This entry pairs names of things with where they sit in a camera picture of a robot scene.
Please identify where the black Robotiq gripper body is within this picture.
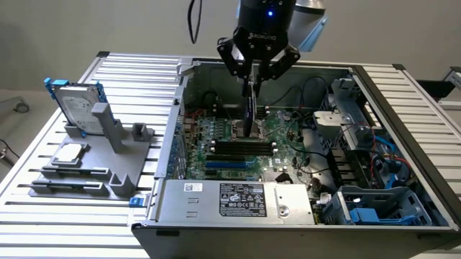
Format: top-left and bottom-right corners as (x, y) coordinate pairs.
(232, 0), (296, 65)

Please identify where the metal CPU socket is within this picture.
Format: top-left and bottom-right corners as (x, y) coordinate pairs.
(228, 118), (268, 141)

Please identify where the grey metal drive cage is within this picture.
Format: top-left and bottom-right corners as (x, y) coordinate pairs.
(311, 77), (383, 152)

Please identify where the green motherboard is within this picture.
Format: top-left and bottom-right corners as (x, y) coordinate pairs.
(179, 104), (327, 187)

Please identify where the black RAM slot bank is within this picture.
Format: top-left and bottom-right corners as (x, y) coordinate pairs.
(211, 139), (279, 156)

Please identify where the black expansion slot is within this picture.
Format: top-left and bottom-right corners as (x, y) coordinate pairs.
(204, 154), (247, 162)

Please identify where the blue expansion slot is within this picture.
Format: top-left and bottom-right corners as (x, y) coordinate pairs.
(204, 160), (247, 168)

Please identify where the grey parts rack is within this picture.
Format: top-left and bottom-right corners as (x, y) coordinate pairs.
(26, 103), (163, 201)

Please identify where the silver power supply unit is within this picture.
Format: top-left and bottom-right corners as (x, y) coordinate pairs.
(153, 179), (326, 227)

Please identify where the silver CPU chip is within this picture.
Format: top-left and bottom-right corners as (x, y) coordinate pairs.
(53, 144), (88, 163)

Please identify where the grey disk bay cage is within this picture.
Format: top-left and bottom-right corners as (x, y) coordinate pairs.
(320, 185), (434, 227)

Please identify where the blue case latch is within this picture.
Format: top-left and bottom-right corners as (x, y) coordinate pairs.
(127, 196), (145, 209)

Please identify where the black RAM stick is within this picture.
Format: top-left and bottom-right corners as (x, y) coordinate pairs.
(40, 168), (108, 173)
(30, 182), (103, 188)

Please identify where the blue disk caddy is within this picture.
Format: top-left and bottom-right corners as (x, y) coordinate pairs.
(347, 207), (422, 226)

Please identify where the open black PC case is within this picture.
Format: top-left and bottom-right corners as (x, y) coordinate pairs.
(131, 56), (461, 259)

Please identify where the black power wire loop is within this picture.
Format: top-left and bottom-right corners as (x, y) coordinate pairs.
(268, 76), (328, 109)

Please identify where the black hanging cable loop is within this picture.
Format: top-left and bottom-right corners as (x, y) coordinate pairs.
(185, 0), (203, 45)

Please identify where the blue SATA wire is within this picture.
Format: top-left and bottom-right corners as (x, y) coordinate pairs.
(372, 134), (411, 187)

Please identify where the hard disk in blue bracket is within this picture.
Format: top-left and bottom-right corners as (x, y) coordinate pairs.
(42, 77), (115, 136)

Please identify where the red wire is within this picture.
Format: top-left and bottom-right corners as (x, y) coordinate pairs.
(372, 140), (411, 179)

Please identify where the black floor cable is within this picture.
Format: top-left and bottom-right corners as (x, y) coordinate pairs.
(0, 138), (21, 169)

